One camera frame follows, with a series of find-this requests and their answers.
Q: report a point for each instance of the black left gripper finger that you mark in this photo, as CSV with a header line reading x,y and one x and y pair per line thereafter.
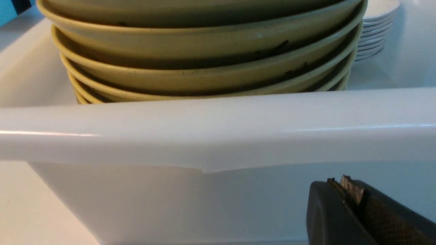
x,y
352,212

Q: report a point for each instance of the large white plastic bin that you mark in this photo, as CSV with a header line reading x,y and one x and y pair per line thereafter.
x,y
215,171

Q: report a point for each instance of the stack of white dishes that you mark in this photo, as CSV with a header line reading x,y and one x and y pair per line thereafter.
x,y
377,22

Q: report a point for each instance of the stack of yellow bowls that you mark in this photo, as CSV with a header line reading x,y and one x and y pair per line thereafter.
x,y
144,50

